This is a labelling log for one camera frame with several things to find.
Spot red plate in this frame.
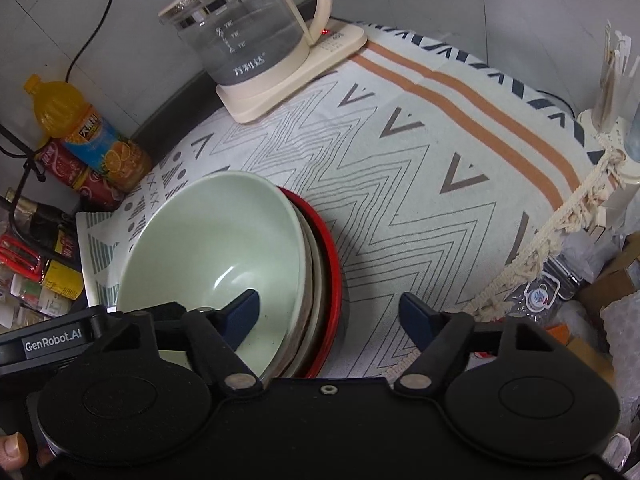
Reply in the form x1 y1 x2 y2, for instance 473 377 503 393
275 186 346 380

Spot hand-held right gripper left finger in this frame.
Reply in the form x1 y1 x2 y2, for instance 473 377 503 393
100 288 262 397

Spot red packet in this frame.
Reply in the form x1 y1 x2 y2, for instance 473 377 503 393
0 234 48 283

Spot bundle of pale sticks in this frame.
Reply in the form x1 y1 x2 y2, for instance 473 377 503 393
592 20 640 133

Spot glass electric kettle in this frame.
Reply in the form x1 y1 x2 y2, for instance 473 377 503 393
159 0 335 88

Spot beige bowl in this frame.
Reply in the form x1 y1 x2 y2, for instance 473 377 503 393
270 187 323 378

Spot black power cable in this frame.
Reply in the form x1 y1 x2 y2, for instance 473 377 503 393
65 0 121 83

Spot cardboard box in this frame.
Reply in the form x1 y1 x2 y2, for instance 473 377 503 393
577 232 640 316

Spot white plastic container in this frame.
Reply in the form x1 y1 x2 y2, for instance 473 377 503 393
575 110 640 226

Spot pale green bowl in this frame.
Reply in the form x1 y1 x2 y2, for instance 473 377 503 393
116 171 307 378

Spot patterned tablecloth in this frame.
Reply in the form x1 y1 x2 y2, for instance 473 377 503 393
75 21 626 381

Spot bubble wrap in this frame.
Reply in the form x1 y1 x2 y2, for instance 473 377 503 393
600 292 640 426

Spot orange packet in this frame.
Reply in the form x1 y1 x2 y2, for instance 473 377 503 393
547 325 616 386

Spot yellow box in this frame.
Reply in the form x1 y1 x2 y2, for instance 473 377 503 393
42 259 86 302

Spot black tripod stand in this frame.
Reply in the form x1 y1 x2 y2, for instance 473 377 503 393
0 122 48 183

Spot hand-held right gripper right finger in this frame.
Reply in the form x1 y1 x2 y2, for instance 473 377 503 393
387 291 558 397

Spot dark sauce bottle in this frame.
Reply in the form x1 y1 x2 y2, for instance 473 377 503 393
5 187 81 271

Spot red drink bottle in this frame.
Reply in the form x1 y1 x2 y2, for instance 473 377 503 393
36 139 127 212

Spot round printed badge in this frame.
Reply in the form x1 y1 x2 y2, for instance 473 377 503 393
522 280 558 313

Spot pale packets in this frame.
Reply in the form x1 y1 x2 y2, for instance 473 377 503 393
0 265 61 333

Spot orange juice bottle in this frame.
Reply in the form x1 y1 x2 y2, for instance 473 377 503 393
23 74 153 193

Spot person's left hand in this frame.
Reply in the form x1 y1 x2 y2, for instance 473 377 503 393
0 431 55 473

